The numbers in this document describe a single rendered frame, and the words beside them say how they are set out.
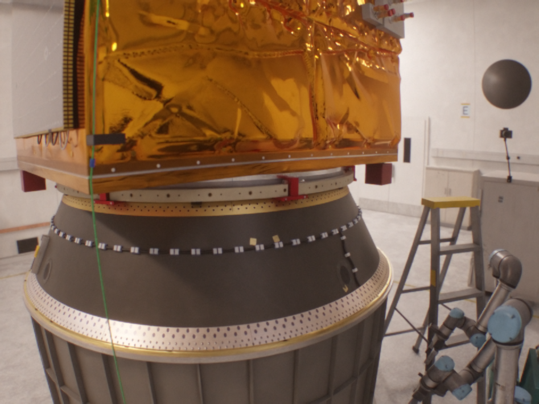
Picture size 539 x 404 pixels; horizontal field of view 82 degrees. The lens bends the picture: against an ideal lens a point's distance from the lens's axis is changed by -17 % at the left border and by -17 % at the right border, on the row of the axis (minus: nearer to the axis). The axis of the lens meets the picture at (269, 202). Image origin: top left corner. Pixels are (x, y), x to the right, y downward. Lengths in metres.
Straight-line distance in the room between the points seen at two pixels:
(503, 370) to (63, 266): 1.81
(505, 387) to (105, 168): 1.53
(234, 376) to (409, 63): 8.67
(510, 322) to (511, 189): 3.34
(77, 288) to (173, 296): 0.45
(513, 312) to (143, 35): 1.47
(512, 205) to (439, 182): 3.96
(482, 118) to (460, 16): 2.40
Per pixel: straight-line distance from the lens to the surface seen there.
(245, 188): 1.39
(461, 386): 1.64
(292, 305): 1.44
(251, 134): 1.35
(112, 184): 1.13
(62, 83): 1.16
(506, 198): 4.63
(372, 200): 9.72
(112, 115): 1.09
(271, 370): 1.48
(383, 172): 2.39
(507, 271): 1.95
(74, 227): 1.73
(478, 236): 2.65
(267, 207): 1.47
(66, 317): 1.64
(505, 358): 1.46
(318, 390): 1.69
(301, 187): 1.52
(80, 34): 1.17
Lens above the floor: 1.91
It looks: 10 degrees down
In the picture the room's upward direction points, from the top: straight up
